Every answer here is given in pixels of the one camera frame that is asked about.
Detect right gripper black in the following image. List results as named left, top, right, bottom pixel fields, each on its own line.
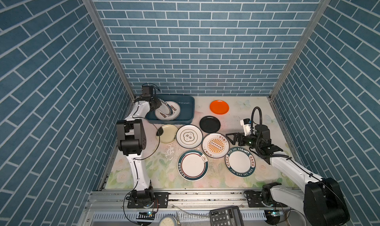
left=226, top=132, right=261, bottom=150

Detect white plate green red rim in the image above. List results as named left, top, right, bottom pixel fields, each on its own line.
left=155, top=101, right=172, bottom=120

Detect green rim plate red ring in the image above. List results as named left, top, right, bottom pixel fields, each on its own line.
left=177, top=149, right=209, bottom=182

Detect white plate red characters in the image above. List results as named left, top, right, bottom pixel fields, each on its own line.
left=163, top=101, right=181, bottom=120

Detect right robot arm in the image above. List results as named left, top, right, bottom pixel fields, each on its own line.
left=226, top=124, right=350, bottom=226

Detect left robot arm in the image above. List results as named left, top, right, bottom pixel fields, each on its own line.
left=116, top=83, right=161, bottom=199

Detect teal plastic bin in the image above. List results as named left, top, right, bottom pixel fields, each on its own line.
left=146, top=95, right=195, bottom=125

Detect green rim plate white lettering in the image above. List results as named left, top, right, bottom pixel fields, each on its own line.
left=225, top=147, right=256, bottom=177

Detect white plate orange sunburst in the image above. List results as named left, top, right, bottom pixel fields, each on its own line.
left=202, top=133, right=230, bottom=158

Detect black small plate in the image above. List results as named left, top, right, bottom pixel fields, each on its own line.
left=199, top=116, right=221, bottom=133

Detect orange small plate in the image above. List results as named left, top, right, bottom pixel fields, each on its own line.
left=209, top=100, right=230, bottom=115

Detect cream plate black patch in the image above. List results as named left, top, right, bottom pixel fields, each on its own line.
left=156, top=125, right=178, bottom=144

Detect white plate cloud emblem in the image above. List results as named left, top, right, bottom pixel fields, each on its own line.
left=176, top=125, right=203, bottom=149

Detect black calculator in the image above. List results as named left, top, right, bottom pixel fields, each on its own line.
left=209, top=206, right=244, bottom=226

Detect green circuit board right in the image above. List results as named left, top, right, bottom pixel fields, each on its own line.
left=264, top=210, right=281, bottom=226

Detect green circuit board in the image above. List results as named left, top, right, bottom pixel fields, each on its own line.
left=136, top=211, right=156, bottom=225
left=264, top=210, right=281, bottom=226

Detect round white clock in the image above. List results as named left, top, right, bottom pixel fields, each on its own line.
left=158, top=215, right=181, bottom=226

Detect green circuit board left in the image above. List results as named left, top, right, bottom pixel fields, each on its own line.
left=136, top=211, right=156, bottom=225

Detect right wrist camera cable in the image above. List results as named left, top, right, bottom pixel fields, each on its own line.
left=250, top=106, right=263, bottom=129

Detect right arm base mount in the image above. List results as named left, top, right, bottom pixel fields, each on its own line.
left=243, top=190, right=288, bottom=208

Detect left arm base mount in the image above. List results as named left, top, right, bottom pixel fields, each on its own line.
left=127, top=190, right=169, bottom=209

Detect aluminium rail frame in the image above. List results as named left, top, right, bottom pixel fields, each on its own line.
left=78, top=189, right=310, bottom=226

